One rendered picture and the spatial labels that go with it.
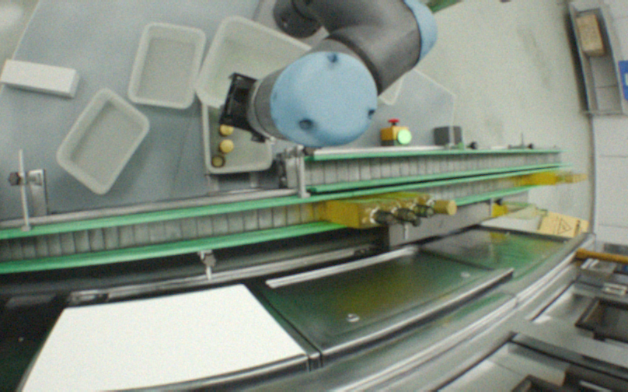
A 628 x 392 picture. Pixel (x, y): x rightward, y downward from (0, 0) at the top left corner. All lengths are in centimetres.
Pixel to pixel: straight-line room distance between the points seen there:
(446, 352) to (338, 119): 36
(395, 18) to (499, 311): 47
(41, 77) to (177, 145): 44
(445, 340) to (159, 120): 82
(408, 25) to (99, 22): 87
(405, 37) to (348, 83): 9
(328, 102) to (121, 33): 83
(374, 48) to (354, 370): 35
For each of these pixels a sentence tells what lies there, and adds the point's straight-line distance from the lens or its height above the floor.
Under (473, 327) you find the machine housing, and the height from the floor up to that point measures 139.
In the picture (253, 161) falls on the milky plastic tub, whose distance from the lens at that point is 93.
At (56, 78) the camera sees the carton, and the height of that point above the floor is 81.
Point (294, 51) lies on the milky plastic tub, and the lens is 66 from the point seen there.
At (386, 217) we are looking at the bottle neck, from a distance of 70.
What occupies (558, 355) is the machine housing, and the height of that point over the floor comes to 153.
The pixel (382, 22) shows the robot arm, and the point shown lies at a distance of 31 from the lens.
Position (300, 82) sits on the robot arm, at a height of 145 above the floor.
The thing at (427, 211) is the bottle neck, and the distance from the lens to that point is 78.
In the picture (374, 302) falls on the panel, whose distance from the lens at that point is 60.
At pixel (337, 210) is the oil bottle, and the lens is 79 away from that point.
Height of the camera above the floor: 166
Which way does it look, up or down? 63 degrees down
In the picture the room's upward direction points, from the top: 97 degrees clockwise
